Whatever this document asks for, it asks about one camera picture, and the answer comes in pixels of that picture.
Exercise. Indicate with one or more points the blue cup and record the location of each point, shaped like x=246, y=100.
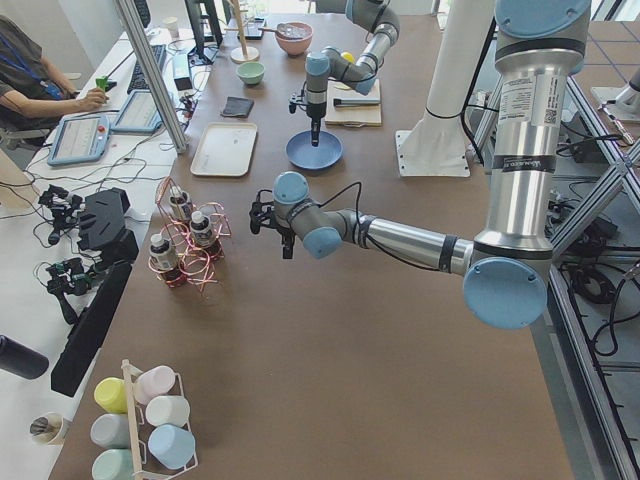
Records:
x=172, y=446

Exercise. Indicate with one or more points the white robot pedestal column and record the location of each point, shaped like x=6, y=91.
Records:
x=436, y=146

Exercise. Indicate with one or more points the cream rabbit tray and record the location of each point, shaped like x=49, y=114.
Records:
x=224, y=150

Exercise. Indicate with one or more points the seated person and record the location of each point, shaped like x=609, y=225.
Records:
x=35, y=94

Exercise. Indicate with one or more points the pink cup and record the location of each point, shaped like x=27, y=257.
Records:
x=152, y=383

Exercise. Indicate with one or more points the pink bowl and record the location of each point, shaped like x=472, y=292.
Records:
x=299, y=45

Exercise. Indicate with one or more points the copper wire bottle rack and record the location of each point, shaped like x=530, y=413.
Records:
x=196, y=264

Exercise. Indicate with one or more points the white cup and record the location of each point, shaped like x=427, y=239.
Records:
x=168, y=409

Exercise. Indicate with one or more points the steel muddler black tip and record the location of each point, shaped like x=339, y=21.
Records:
x=355, y=102

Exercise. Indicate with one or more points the wooden cup tree stand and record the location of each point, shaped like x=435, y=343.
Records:
x=244, y=53

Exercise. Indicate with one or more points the grey cup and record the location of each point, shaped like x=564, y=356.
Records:
x=111, y=431

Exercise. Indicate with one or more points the pastel cup rack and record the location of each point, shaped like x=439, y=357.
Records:
x=145, y=466

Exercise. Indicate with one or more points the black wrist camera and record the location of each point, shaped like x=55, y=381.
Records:
x=262, y=213
x=297, y=101

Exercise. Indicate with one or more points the blue teach pendant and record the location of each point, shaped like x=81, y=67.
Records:
x=79, y=139
x=139, y=115

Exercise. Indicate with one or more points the wooden cutting board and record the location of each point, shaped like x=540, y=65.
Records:
x=353, y=116

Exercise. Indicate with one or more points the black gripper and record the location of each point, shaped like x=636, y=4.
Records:
x=287, y=237
x=315, y=120

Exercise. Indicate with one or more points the mint cup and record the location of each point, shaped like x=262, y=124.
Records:
x=113, y=464

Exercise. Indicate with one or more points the aluminium frame post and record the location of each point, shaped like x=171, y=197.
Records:
x=132, y=24

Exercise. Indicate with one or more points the grey folded cloth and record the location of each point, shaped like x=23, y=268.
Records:
x=237, y=107

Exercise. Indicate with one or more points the dark tea bottle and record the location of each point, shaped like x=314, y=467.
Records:
x=203, y=235
x=166, y=261
x=181, y=203

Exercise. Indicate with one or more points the mint green bowl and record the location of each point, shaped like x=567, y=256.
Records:
x=251, y=73

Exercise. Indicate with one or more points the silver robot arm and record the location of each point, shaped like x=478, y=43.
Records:
x=383, y=25
x=539, y=45

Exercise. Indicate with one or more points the blue plate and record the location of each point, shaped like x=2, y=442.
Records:
x=303, y=154

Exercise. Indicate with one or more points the yellow lemon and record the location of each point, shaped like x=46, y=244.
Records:
x=348, y=56

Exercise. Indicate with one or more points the metal ice scoop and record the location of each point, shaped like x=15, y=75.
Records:
x=286, y=30

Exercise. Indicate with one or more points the black thermos bottle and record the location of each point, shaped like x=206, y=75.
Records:
x=22, y=361

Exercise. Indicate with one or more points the yellow cup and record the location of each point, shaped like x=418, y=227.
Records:
x=110, y=395

